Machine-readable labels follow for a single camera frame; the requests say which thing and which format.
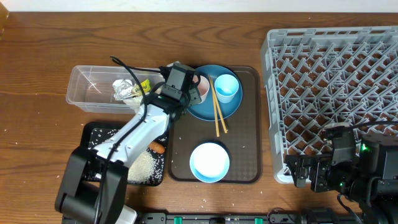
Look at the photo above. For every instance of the pink cup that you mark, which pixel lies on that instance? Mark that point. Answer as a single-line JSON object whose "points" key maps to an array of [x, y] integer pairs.
{"points": [[202, 85]]}

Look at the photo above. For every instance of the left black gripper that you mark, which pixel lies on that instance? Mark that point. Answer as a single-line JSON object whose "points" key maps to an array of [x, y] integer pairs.
{"points": [[194, 91]]}

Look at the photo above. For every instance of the green snack wrapper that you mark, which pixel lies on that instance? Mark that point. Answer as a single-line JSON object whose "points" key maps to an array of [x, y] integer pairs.
{"points": [[145, 85]]}

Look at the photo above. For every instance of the grey dishwasher rack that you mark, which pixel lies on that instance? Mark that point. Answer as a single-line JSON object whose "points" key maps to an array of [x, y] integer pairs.
{"points": [[320, 76]]}

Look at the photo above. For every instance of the clear plastic bin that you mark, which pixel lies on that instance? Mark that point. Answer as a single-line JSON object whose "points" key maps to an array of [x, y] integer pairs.
{"points": [[90, 89]]}

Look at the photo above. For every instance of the wooden chopstick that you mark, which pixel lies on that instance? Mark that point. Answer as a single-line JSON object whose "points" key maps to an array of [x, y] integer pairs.
{"points": [[214, 107], [220, 116]]}

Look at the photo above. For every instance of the orange carrot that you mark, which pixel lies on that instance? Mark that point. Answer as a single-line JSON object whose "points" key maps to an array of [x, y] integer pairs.
{"points": [[156, 147]]}

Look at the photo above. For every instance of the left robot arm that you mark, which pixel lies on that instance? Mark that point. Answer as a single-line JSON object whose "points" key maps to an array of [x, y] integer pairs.
{"points": [[94, 183]]}

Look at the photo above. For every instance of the white rice pile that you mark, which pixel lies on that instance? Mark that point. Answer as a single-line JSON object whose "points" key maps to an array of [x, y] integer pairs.
{"points": [[148, 169]]}

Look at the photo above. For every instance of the dark blue plate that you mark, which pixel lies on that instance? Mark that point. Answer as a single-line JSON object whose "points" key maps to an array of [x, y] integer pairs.
{"points": [[229, 104]]}

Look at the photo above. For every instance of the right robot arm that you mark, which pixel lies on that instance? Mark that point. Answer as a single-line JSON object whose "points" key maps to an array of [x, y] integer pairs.
{"points": [[364, 172]]}

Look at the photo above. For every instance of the right wooden chopstick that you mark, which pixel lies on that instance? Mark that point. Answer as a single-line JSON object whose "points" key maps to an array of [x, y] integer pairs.
{"points": [[220, 116]]}

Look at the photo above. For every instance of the brown serving tray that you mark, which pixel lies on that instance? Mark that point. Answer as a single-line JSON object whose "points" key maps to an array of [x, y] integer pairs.
{"points": [[242, 142]]}

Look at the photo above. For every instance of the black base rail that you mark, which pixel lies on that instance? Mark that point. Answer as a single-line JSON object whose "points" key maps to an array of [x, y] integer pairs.
{"points": [[274, 217]]}

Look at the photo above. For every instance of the left wooden chopstick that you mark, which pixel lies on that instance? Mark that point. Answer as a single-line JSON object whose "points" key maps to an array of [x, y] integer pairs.
{"points": [[214, 107]]}

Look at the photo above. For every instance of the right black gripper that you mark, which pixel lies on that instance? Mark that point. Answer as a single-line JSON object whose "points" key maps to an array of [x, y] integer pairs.
{"points": [[323, 163]]}

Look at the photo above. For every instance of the light blue bowl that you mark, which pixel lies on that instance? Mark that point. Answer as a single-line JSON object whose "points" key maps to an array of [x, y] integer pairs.
{"points": [[209, 162]]}

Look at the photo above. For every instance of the aluminium foil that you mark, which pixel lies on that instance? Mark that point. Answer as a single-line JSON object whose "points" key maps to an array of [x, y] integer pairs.
{"points": [[122, 89]]}

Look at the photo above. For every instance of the black waste tray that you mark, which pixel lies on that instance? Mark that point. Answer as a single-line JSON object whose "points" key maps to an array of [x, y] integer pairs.
{"points": [[98, 124]]}

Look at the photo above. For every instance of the white napkin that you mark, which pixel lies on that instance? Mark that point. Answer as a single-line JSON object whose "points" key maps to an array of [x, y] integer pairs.
{"points": [[134, 103]]}

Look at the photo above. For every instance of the light blue cup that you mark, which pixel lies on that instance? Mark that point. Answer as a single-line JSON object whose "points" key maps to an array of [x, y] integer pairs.
{"points": [[226, 86]]}

